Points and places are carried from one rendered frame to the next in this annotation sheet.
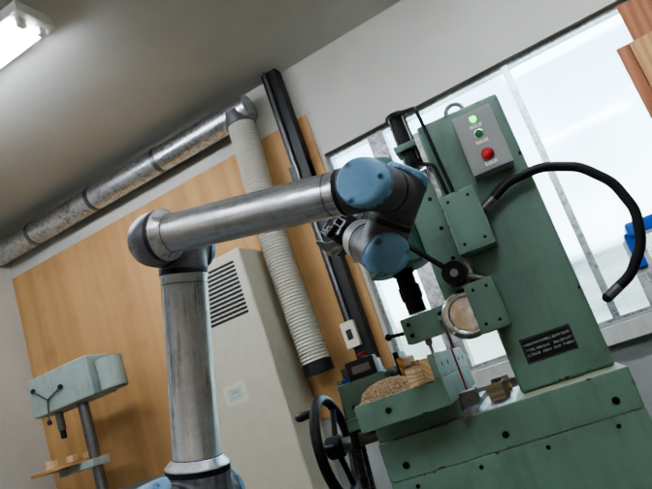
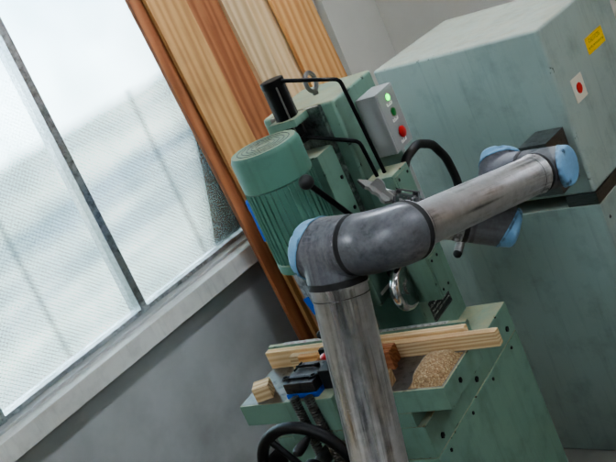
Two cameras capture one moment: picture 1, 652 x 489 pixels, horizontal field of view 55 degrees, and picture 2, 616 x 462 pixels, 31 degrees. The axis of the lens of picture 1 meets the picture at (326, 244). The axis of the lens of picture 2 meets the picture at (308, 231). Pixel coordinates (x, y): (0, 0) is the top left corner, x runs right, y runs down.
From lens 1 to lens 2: 2.52 m
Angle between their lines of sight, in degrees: 73
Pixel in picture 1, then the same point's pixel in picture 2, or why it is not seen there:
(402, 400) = (463, 367)
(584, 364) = (456, 313)
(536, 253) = not seen: hidden behind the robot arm
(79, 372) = not seen: outside the picture
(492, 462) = (476, 405)
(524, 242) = not seen: hidden behind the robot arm
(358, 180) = (570, 164)
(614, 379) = (503, 313)
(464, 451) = (463, 404)
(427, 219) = (344, 199)
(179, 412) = (397, 442)
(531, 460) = (489, 393)
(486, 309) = (440, 276)
